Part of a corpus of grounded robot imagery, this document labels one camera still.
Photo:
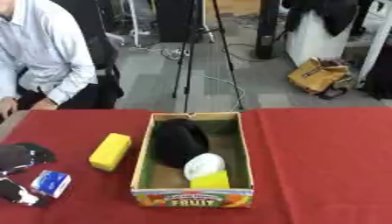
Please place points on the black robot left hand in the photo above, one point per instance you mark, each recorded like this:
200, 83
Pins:
14, 156

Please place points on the cardboard box with green inside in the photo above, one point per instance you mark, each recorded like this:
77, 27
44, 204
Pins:
240, 151

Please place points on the blue and white small pack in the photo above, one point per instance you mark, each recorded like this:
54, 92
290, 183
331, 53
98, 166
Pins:
51, 183

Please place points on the person's right hand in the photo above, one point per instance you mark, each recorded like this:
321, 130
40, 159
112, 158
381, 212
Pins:
6, 106

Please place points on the person's hand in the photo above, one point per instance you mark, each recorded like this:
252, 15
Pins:
44, 105
6, 106

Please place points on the person's left hand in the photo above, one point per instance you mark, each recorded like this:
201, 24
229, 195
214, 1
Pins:
44, 105

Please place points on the yellow rectangular block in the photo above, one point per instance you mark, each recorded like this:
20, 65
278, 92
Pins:
109, 151

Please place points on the person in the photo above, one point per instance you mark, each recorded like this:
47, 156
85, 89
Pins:
46, 43

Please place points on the black soft toy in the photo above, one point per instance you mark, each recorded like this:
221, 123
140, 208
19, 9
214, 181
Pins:
178, 141

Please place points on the white oval ball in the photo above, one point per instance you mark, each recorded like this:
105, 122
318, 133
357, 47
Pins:
204, 165

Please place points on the small yellow block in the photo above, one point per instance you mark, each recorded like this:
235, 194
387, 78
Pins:
210, 181

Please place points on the black tripod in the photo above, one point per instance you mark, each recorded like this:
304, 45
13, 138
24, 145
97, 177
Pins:
190, 58

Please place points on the yellow bag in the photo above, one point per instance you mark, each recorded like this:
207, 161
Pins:
316, 75

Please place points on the white cabinet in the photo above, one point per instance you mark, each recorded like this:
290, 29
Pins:
311, 43

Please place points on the black jacket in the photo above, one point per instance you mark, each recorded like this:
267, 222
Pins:
326, 14

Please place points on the white slanted pole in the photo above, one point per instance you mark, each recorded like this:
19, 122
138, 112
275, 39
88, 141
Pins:
375, 43

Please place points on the black post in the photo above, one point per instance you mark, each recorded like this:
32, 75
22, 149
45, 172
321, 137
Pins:
267, 29

